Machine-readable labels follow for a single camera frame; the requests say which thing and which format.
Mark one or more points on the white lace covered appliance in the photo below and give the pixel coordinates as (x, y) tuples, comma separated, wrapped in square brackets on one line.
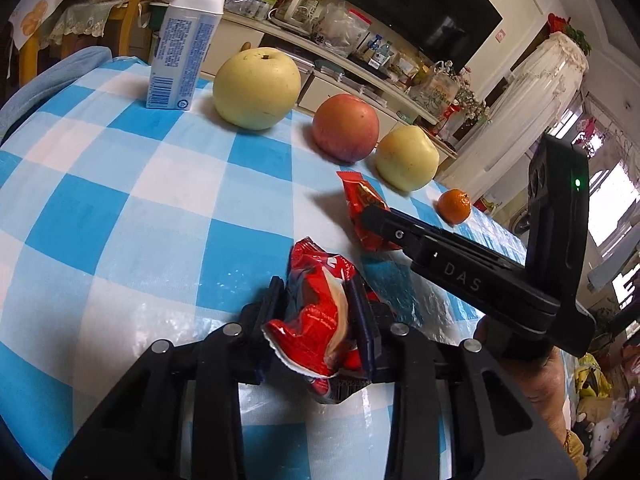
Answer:
[(530, 110)]

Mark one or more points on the washing machine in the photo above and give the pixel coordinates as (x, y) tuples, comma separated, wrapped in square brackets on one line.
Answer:
[(520, 220)]

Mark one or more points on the yellow pear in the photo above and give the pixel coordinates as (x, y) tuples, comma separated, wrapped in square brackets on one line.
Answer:
[(407, 159), (257, 89)]

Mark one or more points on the blue checkered tablecloth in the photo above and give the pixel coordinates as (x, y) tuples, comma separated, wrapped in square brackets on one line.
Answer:
[(125, 210)]

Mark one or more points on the light blue towel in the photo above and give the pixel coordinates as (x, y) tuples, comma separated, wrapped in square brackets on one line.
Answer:
[(50, 80)]

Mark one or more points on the red gold snack wrapper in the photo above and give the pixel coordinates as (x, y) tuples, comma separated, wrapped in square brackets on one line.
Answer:
[(362, 200)]

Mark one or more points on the orange tangerine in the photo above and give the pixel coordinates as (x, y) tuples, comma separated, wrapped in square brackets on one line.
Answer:
[(454, 206)]

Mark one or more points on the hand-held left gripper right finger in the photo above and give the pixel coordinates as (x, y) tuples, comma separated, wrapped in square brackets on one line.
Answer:
[(362, 330)]

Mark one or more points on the yellow wooden chair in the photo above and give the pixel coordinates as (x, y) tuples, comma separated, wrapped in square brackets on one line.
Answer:
[(127, 25)]

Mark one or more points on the clear printed gift bag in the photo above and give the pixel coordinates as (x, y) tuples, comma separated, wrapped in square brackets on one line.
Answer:
[(435, 90)]

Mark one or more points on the cream sideboard cabinet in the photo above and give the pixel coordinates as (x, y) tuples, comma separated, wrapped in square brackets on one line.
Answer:
[(325, 87)]

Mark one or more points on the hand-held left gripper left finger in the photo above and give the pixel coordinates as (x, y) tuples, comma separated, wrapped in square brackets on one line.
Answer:
[(272, 300)]

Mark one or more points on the orange print white cloth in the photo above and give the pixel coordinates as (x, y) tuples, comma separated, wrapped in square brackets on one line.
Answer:
[(35, 15)]

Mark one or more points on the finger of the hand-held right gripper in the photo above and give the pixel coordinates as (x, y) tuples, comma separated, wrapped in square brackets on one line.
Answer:
[(395, 232)]

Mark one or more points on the black television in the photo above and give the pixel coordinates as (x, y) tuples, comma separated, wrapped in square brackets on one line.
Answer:
[(425, 5)]

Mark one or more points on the red apple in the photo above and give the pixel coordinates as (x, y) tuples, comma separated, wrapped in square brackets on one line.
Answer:
[(346, 127)]

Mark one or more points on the red white snack wrapper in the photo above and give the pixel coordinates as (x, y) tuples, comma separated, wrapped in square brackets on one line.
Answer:
[(320, 325)]

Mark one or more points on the green lace cloth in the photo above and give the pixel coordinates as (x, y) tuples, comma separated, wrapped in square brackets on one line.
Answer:
[(85, 22)]

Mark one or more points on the small white milk bottle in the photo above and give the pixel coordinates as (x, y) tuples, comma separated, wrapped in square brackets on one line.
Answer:
[(180, 45)]

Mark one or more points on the person's right hand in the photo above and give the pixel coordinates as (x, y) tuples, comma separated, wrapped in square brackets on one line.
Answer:
[(540, 390)]

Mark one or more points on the clear plastic bag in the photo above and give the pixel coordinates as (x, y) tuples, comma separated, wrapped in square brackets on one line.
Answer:
[(340, 27)]

